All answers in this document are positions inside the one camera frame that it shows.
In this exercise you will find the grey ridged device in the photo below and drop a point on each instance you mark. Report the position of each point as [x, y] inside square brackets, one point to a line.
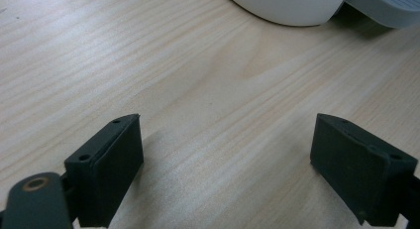
[386, 6]

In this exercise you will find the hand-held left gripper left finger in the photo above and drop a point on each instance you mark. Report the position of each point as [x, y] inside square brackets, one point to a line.
[105, 169]

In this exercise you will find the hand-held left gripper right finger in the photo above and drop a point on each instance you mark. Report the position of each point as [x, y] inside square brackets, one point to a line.
[360, 171]

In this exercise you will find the white round container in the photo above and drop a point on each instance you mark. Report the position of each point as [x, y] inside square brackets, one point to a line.
[287, 6]

